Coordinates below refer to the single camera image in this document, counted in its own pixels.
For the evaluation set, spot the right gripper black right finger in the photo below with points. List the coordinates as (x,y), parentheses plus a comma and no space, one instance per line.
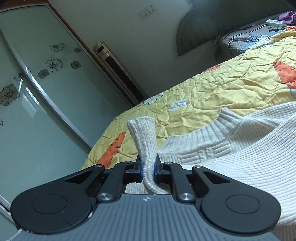
(223,202)

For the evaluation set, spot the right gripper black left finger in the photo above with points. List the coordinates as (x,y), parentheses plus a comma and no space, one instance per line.
(65,203)

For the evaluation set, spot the cream knitted sweater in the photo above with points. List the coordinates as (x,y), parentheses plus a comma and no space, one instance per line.
(257,149)

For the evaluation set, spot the glass floral wardrobe door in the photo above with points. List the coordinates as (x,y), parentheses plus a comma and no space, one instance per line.
(56,101)

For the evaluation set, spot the gold tower air conditioner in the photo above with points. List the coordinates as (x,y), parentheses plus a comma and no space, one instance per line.
(119,73)

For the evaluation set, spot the yellow carrot print quilt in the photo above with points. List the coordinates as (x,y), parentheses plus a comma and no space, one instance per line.
(261,77)

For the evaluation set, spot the grey checked pillow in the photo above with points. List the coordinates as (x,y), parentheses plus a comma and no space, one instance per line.
(239,40)

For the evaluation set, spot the grey padded headboard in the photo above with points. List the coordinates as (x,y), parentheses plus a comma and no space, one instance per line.
(205,22)

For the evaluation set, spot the black eyeglasses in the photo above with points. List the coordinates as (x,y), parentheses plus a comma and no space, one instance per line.
(274,29)

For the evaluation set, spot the white remote control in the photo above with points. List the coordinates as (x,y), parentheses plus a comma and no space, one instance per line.
(272,22)

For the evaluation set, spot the purple cloth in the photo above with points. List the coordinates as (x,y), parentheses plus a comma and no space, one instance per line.
(288,18)

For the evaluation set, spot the white double wall socket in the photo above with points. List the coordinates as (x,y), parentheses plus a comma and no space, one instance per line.
(149,10)

